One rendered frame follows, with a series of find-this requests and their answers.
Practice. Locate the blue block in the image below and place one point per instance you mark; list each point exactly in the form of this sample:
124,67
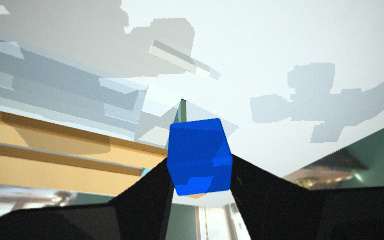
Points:
199,159

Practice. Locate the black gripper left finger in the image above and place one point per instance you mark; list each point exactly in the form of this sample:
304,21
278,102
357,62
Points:
141,212

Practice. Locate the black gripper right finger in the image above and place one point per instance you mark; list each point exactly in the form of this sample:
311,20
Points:
273,208

